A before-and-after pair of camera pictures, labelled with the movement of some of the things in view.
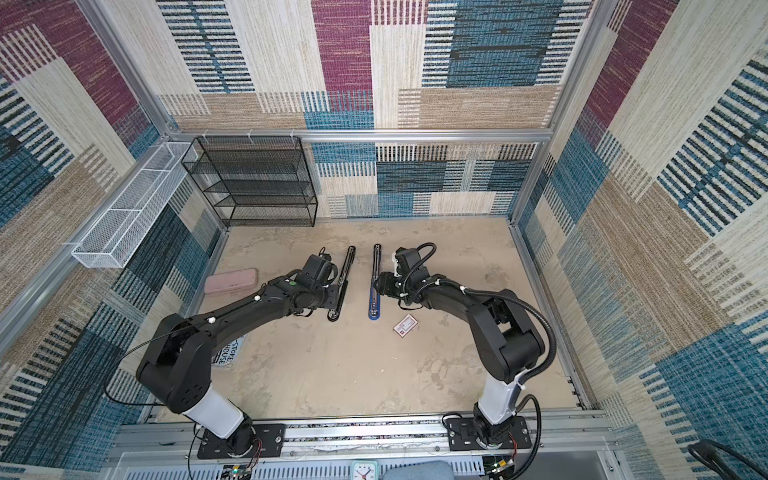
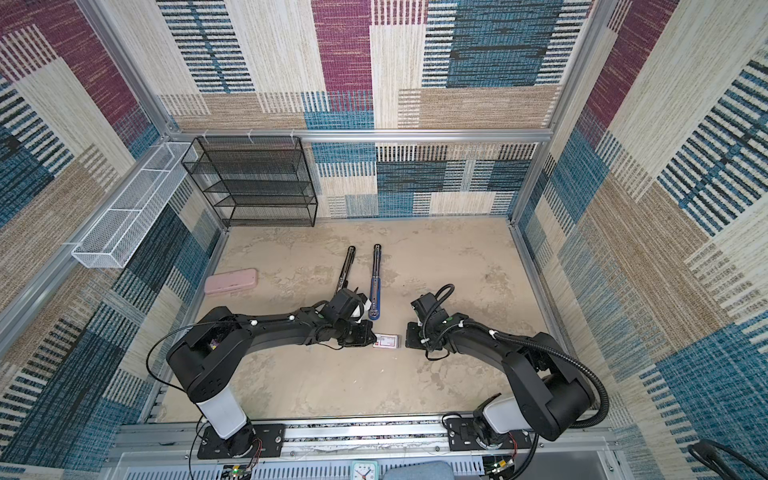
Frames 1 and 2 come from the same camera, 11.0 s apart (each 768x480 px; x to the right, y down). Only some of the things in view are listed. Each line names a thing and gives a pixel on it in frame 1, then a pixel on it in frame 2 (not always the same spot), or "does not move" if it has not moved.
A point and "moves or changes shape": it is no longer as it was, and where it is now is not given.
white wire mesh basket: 114,238 does not move
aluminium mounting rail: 556,437 does not move
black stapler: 334,314 does not move
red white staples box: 405,326 moves or changes shape
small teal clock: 365,470 does not move
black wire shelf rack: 255,181 does not move
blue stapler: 374,312 does not move
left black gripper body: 326,298 → 357,334
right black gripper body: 391,285 → 415,336
